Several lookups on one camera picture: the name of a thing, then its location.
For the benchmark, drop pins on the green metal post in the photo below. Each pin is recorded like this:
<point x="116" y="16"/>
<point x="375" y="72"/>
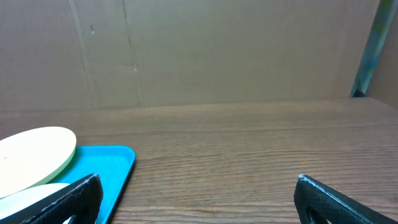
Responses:
<point x="379" y="30"/>

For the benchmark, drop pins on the yellow-green plate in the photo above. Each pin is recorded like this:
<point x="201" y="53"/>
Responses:
<point x="34" y="157"/>

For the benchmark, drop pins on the teal plastic tray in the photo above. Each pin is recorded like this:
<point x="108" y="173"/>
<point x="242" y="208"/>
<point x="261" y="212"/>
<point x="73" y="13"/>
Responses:
<point x="113" y="163"/>

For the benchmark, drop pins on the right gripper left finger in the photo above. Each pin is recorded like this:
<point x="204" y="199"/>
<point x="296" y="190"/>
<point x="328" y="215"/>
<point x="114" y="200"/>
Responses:
<point x="78" y="202"/>

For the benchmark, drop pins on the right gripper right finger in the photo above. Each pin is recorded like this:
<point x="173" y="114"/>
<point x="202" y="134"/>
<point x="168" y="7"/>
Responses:
<point x="317" y="203"/>

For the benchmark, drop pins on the light blue plate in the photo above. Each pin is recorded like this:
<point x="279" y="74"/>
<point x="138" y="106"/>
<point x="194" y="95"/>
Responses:
<point x="13" y="207"/>

